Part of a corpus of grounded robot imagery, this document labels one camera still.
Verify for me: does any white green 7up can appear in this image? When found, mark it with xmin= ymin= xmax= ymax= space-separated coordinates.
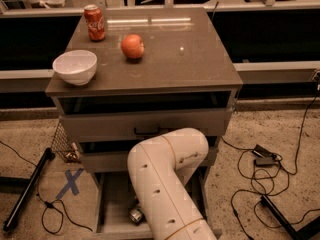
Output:
xmin=129 ymin=206 xmax=144 ymax=224

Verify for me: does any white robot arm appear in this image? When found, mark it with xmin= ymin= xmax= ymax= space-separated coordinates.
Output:
xmin=127 ymin=128 xmax=217 ymax=240

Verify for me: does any top grey drawer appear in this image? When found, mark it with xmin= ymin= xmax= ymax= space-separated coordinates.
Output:
xmin=60 ymin=109 xmax=232 ymax=142

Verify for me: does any grey drawer cabinet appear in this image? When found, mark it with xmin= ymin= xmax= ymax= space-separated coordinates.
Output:
xmin=45 ymin=7 xmax=244 ymax=240

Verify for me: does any middle grey drawer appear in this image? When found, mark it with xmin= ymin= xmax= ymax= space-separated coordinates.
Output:
xmin=80 ymin=147 xmax=218 ymax=173

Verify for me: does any red Coca-Cola can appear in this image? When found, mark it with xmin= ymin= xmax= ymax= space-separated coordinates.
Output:
xmin=84 ymin=4 xmax=105 ymax=41

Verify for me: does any bottom grey open drawer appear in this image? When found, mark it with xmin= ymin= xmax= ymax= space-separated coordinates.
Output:
xmin=89 ymin=166 xmax=222 ymax=240

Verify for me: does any red apple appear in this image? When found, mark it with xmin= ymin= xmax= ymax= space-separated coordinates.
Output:
xmin=121 ymin=34 xmax=144 ymax=59

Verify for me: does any white bowl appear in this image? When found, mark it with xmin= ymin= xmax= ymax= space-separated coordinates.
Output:
xmin=52 ymin=50 xmax=97 ymax=86

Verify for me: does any blue tape cross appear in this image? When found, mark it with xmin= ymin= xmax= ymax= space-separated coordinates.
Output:
xmin=56 ymin=168 xmax=84 ymax=199

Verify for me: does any black power adapter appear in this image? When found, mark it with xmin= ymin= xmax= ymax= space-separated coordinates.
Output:
xmin=252 ymin=145 xmax=276 ymax=167

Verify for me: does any black bar left floor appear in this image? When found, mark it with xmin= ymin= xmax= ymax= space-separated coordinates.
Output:
xmin=3 ymin=148 xmax=55 ymax=232

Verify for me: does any black bar floor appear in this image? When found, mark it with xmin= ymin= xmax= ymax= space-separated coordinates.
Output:
xmin=261 ymin=195 xmax=320 ymax=240
xmin=3 ymin=148 xmax=55 ymax=232

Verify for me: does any black bar right floor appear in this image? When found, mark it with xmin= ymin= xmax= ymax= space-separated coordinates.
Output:
xmin=261 ymin=195 xmax=320 ymax=240

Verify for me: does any wire mesh basket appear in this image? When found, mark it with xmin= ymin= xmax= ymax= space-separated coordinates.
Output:
xmin=51 ymin=123 xmax=80 ymax=163

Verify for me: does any black cable left floor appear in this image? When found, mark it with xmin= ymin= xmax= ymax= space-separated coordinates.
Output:
xmin=0 ymin=139 xmax=94 ymax=236

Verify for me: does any black cable floor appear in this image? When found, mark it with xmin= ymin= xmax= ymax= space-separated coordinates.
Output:
xmin=0 ymin=139 xmax=94 ymax=236
xmin=219 ymin=93 xmax=320 ymax=240

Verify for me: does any black cable right floor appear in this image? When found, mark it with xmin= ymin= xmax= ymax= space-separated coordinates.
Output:
xmin=219 ymin=93 xmax=320 ymax=240

